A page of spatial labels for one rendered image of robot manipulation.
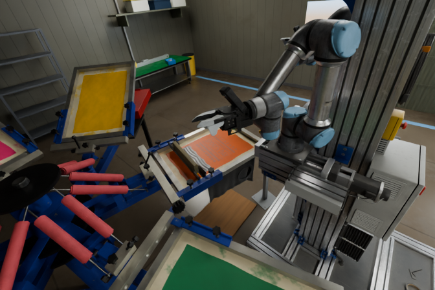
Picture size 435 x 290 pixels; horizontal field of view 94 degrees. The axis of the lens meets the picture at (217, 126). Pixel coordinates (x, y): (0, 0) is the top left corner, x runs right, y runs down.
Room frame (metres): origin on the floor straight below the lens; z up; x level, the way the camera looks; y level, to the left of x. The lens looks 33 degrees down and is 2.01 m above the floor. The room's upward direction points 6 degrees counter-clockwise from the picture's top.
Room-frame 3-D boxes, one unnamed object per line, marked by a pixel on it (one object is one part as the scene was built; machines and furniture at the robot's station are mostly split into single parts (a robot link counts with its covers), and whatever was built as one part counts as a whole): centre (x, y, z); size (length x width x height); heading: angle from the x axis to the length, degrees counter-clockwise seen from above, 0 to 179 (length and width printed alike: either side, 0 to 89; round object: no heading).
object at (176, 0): (6.20, 0.76, 2.00); 0.44 x 0.37 x 0.25; 137
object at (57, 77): (3.59, 3.19, 0.91); 0.96 x 0.40 x 1.82; 137
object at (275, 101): (0.68, -0.21, 1.65); 0.11 x 0.08 x 0.09; 112
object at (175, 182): (1.29, 0.08, 0.97); 0.79 x 0.58 x 0.04; 122
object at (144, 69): (4.93, 1.57, 0.42); 2.34 x 0.91 x 0.83; 137
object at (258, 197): (1.48, -0.46, 0.48); 0.22 x 0.22 x 0.96; 32
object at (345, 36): (0.77, -0.46, 1.63); 0.15 x 0.12 x 0.55; 22
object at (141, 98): (2.15, 1.03, 1.06); 0.61 x 0.46 x 0.12; 2
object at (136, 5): (5.39, 1.53, 1.99); 0.44 x 0.36 x 0.24; 137
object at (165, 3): (5.81, 1.13, 1.97); 0.50 x 0.37 x 0.20; 137
